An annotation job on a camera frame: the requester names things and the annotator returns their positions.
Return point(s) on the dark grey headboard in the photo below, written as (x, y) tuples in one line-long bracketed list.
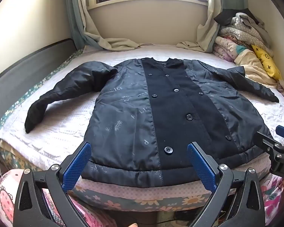
[(26, 61)]

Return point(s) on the dark navy buttoned jacket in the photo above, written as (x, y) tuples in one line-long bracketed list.
[(123, 113)]

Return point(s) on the black cloth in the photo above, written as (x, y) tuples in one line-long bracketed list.
[(229, 16)]

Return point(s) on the pile of folded blankets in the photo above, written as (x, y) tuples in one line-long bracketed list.
[(248, 32)]

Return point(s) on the beige blanket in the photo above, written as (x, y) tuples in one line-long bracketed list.
[(253, 66)]

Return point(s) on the yellow printed pillow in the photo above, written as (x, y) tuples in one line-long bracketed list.
[(267, 61)]

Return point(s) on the pink printed pajamas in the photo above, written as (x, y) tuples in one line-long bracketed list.
[(7, 201)]

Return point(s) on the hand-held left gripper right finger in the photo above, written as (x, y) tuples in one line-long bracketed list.
[(201, 167)]

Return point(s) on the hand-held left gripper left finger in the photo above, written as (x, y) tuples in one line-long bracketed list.
[(77, 167)]

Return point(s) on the floral bed sheet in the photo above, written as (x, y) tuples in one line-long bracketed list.
[(137, 202)]

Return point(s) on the pink floral quilt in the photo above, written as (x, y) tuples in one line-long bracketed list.
[(224, 48)]

